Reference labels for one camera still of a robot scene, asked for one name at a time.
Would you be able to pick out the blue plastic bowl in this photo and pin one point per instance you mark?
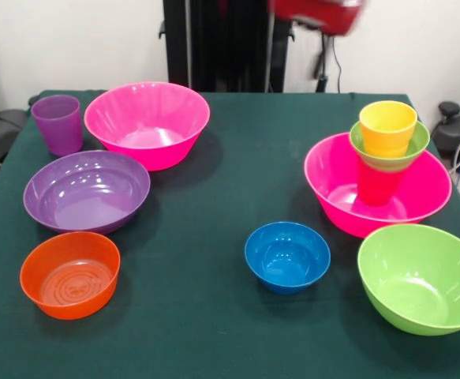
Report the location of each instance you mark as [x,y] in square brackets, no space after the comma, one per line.
[286,260]

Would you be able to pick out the pink red plastic cup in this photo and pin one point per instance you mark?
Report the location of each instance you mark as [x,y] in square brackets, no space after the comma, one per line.
[377,185]

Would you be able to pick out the small lime green bowl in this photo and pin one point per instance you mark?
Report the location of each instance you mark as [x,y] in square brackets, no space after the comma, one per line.
[383,164]

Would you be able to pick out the yellow plastic cup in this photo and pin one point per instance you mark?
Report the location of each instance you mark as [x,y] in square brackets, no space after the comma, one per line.
[387,134]

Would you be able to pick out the magenta plastic bowl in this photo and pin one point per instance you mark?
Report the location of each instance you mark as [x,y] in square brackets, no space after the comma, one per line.
[423,189]
[146,118]

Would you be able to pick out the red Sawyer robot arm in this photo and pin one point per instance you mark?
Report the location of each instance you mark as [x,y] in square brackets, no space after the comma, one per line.
[324,12]

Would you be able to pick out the dark green tablecloth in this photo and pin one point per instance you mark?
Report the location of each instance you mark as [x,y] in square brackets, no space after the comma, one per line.
[214,177]

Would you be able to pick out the purple plastic bowl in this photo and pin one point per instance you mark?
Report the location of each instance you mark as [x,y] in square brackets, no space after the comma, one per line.
[87,189]

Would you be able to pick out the red plastic bowl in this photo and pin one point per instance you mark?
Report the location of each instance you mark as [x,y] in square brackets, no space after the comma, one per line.
[69,276]

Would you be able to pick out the purple plastic cup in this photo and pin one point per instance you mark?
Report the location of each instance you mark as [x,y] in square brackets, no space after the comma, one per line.
[58,126]

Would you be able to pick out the large lime green bowl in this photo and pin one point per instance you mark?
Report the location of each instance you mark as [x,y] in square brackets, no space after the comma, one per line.
[419,276]

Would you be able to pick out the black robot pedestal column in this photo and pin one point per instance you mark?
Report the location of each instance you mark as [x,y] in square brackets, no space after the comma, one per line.
[221,47]

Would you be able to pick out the grey pedestal foot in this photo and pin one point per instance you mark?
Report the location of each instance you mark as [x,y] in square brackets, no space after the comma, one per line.
[1,130]
[446,138]

